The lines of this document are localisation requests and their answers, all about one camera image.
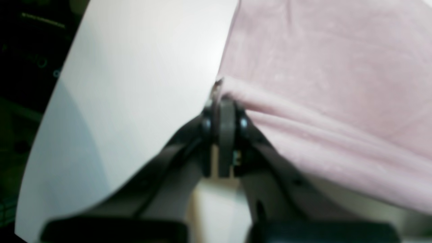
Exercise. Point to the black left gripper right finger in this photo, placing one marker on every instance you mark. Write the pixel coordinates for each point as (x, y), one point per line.
(284, 206)

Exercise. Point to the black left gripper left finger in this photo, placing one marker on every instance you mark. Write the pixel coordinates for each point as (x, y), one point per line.
(151, 206)

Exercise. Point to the mauve pink t-shirt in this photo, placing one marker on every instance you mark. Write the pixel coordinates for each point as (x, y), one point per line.
(341, 88)

